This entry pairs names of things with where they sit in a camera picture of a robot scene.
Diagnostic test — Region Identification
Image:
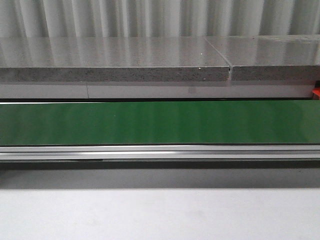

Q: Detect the grey stone slab right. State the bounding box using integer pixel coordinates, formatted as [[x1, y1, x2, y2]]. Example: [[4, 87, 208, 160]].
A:
[[205, 35, 320, 83]]

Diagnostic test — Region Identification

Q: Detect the green conveyor belt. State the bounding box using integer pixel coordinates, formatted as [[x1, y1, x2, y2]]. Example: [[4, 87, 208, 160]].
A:
[[0, 100, 320, 146]]

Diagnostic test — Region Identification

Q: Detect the aluminium conveyor side rail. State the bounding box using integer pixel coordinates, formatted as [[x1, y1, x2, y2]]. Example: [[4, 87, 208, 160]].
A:
[[0, 144, 320, 163]]

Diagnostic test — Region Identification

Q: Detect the red plastic tray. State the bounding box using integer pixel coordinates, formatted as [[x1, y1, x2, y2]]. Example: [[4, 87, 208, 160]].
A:
[[312, 87, 320, 100]]

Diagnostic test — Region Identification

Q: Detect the white pleated curtain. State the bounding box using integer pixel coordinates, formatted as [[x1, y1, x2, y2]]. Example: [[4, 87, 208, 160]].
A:
[[0, 0, 320, 37]]

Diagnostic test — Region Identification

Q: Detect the grey stone slab left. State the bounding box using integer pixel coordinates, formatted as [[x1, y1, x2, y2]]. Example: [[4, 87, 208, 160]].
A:
[[0, 37, 230, 83]]

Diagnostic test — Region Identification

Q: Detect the grey stone slab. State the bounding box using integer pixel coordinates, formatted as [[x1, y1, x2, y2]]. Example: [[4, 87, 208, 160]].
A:
[[0, 37, 230, 83], [205, 35, 320, 83]]

